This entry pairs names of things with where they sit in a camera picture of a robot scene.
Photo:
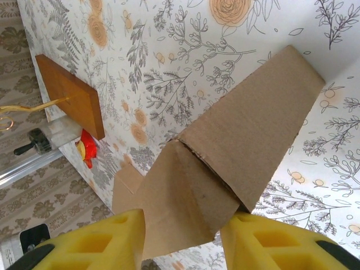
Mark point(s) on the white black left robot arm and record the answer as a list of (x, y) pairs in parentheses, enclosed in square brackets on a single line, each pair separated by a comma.
[(9, 257)]

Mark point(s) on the glass jar black lid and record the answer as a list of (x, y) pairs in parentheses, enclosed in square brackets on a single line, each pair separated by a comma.
[(39, 140)]

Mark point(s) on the floral table cover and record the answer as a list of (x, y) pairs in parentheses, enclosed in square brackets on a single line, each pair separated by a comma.
[(253, 28)]

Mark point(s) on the red snack packet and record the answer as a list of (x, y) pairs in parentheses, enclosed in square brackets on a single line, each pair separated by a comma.
[(90, 149)]

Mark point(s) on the aluminium frame post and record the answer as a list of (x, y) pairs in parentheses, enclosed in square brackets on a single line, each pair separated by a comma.
[(28, 168)]

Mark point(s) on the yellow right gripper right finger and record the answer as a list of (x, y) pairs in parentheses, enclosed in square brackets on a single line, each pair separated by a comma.
[(281, 247)]

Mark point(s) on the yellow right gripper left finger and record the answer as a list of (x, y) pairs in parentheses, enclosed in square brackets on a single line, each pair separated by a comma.
[(92, 247)]

